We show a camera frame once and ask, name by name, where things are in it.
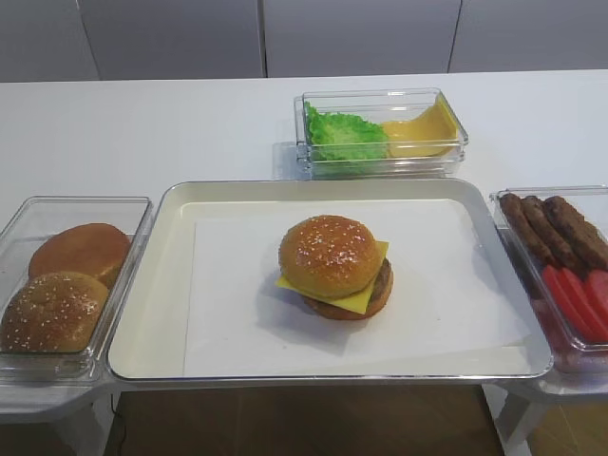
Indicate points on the sesame bun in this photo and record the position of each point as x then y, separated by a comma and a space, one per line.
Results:
56, 312
330, 256

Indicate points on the green lettuce leaf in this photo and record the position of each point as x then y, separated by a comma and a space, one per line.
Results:
336, 137

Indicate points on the clear lettuce cheese container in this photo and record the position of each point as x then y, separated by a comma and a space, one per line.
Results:
376, 106

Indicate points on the bottom bun on tray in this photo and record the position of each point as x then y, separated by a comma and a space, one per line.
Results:
335, 313

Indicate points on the yellow cheese slice on burger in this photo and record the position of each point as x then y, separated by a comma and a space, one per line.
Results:
355, 303

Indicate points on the meat patty on tray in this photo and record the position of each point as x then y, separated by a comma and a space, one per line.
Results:
382, 285

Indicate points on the yellow cheese slices in container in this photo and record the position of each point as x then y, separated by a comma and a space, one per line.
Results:
432, 133

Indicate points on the white paper sheet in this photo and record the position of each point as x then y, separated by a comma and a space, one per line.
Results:
444, 298

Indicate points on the white metal tray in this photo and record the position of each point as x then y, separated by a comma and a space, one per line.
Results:
149, 345

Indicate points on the plain bottom bun in container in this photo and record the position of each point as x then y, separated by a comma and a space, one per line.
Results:
94, 249

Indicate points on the brown patty left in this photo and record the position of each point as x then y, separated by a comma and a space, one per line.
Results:
512, 207

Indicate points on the brown patty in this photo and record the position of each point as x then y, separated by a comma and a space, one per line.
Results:
559, 247
583, 237
512, 207

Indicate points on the clear bun container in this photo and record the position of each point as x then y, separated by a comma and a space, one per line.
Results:
40, 218

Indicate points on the clear patty tomato container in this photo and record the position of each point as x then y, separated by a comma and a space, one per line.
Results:
570, 352

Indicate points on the brown patty middle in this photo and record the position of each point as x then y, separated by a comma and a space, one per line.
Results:
559, 247

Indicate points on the red tomato slice left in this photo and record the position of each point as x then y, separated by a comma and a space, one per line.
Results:
552, 282

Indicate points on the red tomato slice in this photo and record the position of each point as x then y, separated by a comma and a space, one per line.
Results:
552, 282
582, 303
596, 288

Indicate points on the brown patty right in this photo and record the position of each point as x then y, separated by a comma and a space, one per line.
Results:
583, 237

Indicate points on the red tomato slice right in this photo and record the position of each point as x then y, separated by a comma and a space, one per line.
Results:
596, 288

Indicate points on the red tomato slice middle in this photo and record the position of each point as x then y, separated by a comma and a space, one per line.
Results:
582, 303

